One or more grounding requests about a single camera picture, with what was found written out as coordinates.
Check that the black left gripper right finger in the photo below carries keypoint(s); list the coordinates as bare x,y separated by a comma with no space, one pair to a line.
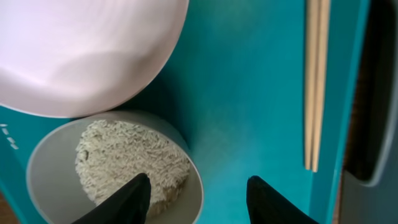
267,206

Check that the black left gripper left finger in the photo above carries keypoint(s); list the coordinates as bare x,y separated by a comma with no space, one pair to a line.
128,205

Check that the pile of rice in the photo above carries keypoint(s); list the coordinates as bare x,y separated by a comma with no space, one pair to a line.
110,153

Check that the grey bowl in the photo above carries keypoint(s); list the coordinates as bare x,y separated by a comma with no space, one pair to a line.
54,186

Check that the grey dishwasher rack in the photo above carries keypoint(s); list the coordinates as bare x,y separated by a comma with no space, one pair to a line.
369,185

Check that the teal plastic tray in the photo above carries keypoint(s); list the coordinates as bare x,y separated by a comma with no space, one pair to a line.
234,89

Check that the large pink plate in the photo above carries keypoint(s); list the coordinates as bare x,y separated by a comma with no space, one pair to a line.
72,58

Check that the wooden chopstick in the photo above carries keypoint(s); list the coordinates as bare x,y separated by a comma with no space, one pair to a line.
322,47
311,39

